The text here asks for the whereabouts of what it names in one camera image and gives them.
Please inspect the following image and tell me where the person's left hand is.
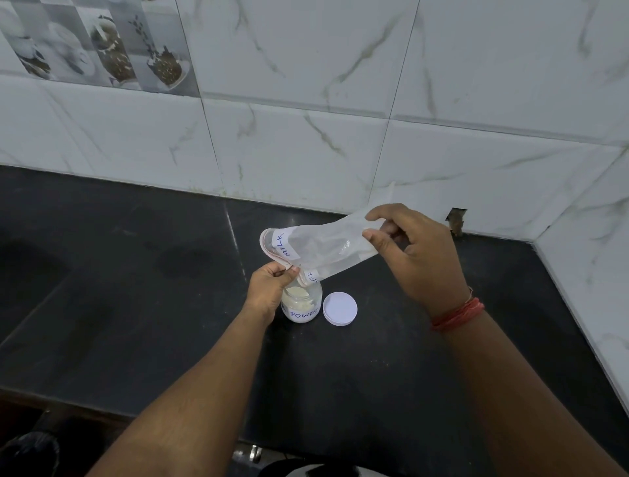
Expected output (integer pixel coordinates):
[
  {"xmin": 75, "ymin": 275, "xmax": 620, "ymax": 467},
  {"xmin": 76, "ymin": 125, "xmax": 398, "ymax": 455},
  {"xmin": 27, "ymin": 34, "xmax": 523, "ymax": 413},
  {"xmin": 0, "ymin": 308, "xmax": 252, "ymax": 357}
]
[{"xmin": 243, "ymin": 260, "xmax": 301, "ymax": 325}]

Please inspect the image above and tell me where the person's right hand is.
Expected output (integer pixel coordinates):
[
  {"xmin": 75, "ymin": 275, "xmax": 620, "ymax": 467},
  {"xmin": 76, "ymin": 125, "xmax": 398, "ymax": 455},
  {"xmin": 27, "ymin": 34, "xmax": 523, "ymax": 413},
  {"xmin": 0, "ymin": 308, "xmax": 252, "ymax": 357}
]
[{"xmin": 362, "ymin": 202, "xmax": 474, "ymax": 319}]

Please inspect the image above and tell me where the small clear plastic jar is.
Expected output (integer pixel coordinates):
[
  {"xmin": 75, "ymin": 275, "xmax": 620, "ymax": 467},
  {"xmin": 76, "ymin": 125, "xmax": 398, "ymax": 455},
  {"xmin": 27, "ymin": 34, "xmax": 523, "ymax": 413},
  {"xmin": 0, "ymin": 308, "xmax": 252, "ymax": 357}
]
[{"xmin": 280, "ymin": 278, "xmax": 324, "ymax": 324}]

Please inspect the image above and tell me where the white jar lid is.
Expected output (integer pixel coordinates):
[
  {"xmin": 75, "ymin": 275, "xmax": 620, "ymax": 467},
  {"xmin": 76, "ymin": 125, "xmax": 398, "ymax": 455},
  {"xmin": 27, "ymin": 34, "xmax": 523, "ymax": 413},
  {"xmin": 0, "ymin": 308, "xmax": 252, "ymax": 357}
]
[{"xmin": 322, "ymin": 291, "xmax": 358, "ymax": 327}]

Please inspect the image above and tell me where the clear milk powder zip bag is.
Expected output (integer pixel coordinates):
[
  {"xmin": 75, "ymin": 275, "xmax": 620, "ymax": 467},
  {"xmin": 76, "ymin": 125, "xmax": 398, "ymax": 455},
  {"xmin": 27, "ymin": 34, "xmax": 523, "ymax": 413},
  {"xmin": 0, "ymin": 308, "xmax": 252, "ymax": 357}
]
[{"xmin": 259, "ymin": 181, "xmax": 396, "ymax": 288}]

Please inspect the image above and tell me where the person's left forearm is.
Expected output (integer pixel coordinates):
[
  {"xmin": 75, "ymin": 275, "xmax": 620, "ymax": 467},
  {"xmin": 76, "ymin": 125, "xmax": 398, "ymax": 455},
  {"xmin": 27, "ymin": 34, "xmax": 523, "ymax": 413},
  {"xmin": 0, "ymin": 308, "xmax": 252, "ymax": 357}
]
[{"xmin": 86, "ymin": 309, "xmax": 278, "ymax": 477}]

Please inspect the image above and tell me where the person's right forearm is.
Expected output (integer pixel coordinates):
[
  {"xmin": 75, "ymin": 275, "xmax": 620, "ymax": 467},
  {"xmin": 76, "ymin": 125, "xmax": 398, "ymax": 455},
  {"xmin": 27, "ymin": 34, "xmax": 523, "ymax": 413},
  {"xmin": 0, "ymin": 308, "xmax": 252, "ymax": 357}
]
[{"xmin": 437, "ymin": 309, "xmax": 625, "ymax": 477}]

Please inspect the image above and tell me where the red thread wristband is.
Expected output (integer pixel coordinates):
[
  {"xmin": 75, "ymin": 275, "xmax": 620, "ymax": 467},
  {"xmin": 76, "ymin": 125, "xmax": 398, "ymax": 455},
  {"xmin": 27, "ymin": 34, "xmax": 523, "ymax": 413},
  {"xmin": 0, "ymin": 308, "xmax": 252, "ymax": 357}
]
[{"xmin": 430, "ymin": 290, "xmax": 486, "ymax": 333}]

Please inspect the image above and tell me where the white and black mesh shirt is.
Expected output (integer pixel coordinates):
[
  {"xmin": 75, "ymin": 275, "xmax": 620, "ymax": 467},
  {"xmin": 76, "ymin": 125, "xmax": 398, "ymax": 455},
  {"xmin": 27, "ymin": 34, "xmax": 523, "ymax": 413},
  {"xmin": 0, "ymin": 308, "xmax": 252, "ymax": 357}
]
[{"xmin": 257, "ymin": 459, "xmax": 394, "ymax": 477}]

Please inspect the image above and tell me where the black shoe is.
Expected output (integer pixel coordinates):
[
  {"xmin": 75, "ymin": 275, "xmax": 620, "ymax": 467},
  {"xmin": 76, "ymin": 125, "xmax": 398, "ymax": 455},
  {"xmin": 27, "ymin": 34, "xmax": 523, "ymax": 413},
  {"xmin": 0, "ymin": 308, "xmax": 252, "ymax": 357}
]
[{"xmin": 0, "ymin": 431, "xmax": 61, "ymax": 477}]

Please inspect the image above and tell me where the brown wall pipe outlet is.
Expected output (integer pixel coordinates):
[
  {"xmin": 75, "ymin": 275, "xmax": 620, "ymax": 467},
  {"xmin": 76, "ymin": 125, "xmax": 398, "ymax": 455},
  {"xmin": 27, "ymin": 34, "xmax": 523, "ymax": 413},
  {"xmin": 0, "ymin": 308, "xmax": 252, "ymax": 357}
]
[{"xmin": 445, "ymin": 207, "xmax": 468, "ymax": 238}]

